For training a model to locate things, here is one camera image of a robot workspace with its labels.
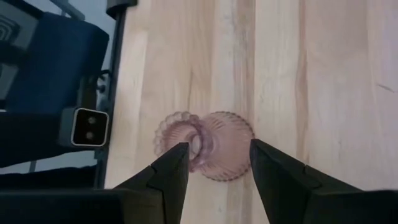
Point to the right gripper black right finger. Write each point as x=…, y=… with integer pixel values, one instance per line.
x=286, y=180

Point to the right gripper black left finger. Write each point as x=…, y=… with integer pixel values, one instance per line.
x=169, y=177

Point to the pink glass candle stick holder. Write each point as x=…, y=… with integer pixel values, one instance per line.
x=224, y=146

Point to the grey table-level camera box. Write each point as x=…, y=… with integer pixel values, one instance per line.
x=90, y=127

